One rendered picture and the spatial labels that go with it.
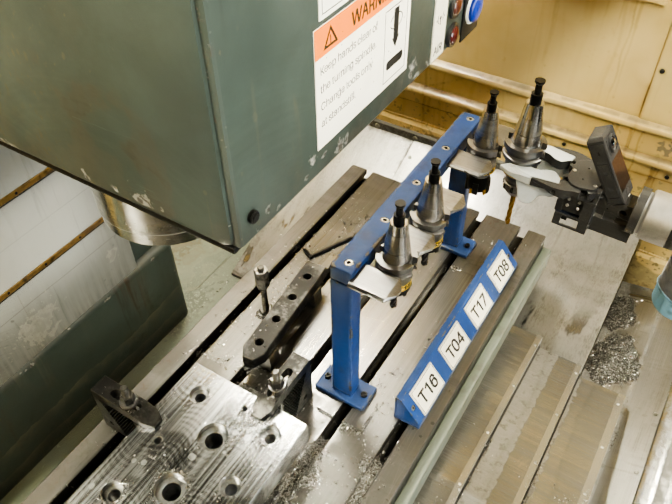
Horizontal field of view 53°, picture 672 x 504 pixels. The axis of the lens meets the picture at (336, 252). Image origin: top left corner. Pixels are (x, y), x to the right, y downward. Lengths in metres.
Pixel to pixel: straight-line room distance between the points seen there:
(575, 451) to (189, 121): 1.15
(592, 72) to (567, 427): 0.75
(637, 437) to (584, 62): 0.80
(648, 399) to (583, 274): 0.31
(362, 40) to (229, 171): 0.18
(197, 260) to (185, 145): 1.47
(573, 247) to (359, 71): 1.19
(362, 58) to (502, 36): 1.07
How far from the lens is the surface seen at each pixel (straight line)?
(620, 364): 1.69
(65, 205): 1.29
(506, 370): 1.50
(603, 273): 1.69
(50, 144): 0.62
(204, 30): 0.42
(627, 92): 1.61
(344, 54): 0.56
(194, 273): 1.90
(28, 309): 1.35
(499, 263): 1.41
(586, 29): 1.57
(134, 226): 0.71
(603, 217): 1.08
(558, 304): 1.65
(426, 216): 1.06
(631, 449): 1.56
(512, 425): 1.43
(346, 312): 1.04
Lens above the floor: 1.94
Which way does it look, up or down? 45 degrees down
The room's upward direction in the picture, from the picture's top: 1 degrees counter-clockwise
